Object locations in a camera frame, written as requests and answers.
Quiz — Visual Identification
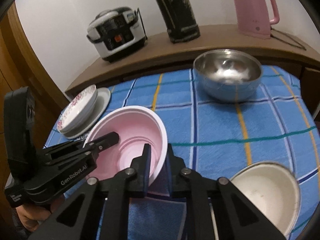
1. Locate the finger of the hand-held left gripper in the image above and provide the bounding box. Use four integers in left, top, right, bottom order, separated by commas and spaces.
43, 132, 120, 161
46, 154, 98, 173

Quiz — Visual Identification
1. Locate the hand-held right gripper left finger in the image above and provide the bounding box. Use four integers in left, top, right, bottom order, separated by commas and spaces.
27, 144, 153, 240

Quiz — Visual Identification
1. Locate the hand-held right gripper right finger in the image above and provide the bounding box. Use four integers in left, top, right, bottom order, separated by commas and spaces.
166, 143, 287, 240

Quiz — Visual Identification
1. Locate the pink plastic bowl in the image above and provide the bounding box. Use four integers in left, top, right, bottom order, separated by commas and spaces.
82, 106, 171, 197

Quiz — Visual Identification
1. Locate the white plate with red flowers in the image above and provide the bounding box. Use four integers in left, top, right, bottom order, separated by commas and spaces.
60, 91, 99, 135

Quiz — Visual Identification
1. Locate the plain grey plate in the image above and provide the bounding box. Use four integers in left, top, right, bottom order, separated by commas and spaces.
62, 87, 112, 140

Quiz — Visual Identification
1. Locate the floral white bowl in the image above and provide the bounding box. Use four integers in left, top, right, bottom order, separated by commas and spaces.
57, 84, 97, 130

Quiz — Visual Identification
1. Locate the cream enamel bowl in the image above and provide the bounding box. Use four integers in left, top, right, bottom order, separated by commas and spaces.
211, 162, 301, 238

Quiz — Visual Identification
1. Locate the stainless steel bowl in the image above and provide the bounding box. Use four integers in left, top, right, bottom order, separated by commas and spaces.
193, 49, 262, 102

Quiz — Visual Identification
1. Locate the person's left hand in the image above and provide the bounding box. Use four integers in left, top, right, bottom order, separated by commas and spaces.
15, 196, 66, 232

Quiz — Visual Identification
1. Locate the brown wooden door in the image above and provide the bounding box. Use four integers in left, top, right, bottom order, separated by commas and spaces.
0, 17, 65, 240

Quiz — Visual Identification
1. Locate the blue plaid tablecloth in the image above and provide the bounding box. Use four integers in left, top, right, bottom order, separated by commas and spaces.
44, 65, 319, 240

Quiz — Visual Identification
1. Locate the brown wooden cabinet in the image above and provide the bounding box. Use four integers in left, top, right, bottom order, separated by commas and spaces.
64, 24, 320, 100

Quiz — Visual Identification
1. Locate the silver black rice cooker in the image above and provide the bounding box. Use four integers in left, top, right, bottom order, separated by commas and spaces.
86, 6, 148, 63

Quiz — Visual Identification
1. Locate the tall black thermos flask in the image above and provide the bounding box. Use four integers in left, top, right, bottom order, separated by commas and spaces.
146, 0, 200, 43

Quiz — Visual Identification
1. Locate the pink electric kettle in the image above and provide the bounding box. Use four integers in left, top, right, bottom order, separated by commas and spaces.
225, 0, 280, 40

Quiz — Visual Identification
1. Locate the wooden door frame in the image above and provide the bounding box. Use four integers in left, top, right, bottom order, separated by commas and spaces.
7, 4, 72, 110

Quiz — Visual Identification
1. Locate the black kettle power cable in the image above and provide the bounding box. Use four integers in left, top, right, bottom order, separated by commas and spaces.
270, 28, 307, 51

